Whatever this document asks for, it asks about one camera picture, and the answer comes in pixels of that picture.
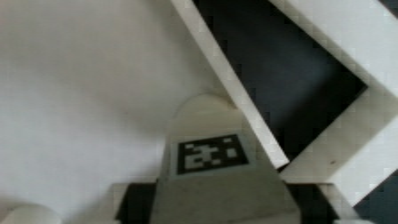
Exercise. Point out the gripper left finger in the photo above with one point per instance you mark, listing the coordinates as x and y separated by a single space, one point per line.
133 211

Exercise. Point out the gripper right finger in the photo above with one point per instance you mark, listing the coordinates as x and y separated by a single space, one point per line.
325 208

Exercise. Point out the white leg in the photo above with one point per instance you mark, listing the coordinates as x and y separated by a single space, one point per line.
219 187

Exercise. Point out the white square table top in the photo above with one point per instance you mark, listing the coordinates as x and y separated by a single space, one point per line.
107 60

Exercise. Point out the white L-shaped obstacle fence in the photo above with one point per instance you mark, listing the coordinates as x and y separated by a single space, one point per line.
350 157

